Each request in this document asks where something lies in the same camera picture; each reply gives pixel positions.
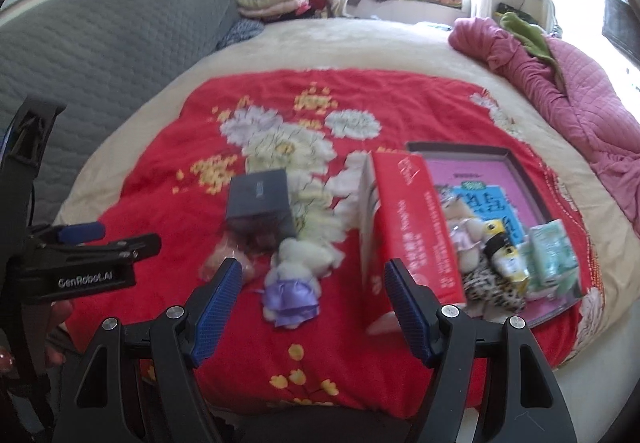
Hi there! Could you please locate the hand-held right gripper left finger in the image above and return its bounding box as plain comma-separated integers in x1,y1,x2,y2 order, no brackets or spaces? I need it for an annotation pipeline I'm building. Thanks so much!
52,257,244,443

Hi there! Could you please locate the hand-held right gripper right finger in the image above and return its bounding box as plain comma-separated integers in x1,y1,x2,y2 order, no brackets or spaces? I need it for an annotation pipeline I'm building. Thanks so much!
382,258,576,443

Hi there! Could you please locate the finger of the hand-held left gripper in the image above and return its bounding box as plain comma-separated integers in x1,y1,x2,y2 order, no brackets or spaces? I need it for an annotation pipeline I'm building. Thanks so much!
32,233,162,269
30,222,107,249

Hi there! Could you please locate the pink item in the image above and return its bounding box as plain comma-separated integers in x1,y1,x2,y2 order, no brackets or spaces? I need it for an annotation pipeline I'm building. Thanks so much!
200,230,261,284

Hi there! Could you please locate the plush toy purple dress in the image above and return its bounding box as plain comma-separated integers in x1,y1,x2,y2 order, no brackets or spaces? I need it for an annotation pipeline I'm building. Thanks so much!
261,237,346,330

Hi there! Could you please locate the leopard print scrunchie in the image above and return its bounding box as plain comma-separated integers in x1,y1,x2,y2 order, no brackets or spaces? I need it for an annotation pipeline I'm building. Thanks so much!
462,263,528,314

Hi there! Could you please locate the beige bear plush pink dress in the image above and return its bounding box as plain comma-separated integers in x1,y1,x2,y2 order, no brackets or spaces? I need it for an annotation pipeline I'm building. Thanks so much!
442,196,483,271

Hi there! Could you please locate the yellow packet with black toy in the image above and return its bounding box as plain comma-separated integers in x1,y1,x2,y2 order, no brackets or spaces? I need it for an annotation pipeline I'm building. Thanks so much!
482,218,531,296

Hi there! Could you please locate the green patterned tissue pack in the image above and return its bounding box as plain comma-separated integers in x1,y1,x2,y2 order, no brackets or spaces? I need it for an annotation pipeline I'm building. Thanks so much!
525,219,583,296

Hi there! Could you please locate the person's left hand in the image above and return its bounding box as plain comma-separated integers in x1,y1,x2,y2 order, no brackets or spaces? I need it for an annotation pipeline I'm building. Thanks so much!
45,299,76,369

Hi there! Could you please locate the red floral blanket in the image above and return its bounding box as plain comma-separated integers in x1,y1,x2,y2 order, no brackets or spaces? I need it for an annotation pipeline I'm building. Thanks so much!
62,68,596,411

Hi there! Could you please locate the red and white box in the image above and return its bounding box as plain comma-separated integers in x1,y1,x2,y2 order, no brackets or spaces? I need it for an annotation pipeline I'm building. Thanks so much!
359,149,468,335

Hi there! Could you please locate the dark blue box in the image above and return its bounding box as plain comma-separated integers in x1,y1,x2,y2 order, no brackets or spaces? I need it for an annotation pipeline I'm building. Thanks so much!
223,168,297,249

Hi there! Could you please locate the grey quilted headboard cover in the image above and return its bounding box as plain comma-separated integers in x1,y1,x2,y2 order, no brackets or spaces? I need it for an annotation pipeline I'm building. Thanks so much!
0,0,241,229

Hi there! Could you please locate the blue patterned pillow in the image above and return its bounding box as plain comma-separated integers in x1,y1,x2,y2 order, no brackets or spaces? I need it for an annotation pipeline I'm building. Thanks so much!
215,18,265,50

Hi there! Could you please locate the cream bed sheet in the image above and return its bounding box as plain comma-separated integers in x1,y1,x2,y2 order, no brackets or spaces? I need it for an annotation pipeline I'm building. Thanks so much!
52,18,640,374

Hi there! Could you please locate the pink quilt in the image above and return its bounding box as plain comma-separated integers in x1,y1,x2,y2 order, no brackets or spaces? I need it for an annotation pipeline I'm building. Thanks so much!
447,16,640,204

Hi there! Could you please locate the green cloth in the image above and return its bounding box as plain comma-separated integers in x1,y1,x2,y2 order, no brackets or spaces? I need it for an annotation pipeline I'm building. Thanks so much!
500,12,563,84

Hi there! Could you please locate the black device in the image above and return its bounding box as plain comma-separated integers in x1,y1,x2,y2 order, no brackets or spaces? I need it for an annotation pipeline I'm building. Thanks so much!
495,2,531,21

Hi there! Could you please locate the white heater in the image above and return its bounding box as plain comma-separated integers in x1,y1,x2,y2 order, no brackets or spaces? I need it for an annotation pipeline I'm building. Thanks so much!
542,0,563,36

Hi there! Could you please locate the dark flat screen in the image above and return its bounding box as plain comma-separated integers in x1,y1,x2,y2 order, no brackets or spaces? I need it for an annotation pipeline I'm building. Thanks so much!
602,0,640,69

